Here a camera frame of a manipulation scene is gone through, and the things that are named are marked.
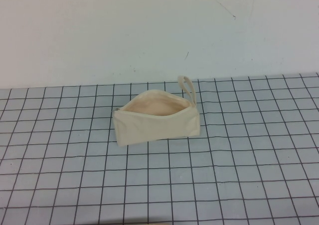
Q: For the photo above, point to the grey grid pattern table mat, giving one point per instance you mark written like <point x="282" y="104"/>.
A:
<point x="249" y="160"/>

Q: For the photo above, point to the cream fabric pencil case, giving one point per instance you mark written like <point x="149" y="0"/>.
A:
<point x="154" y="130"/>

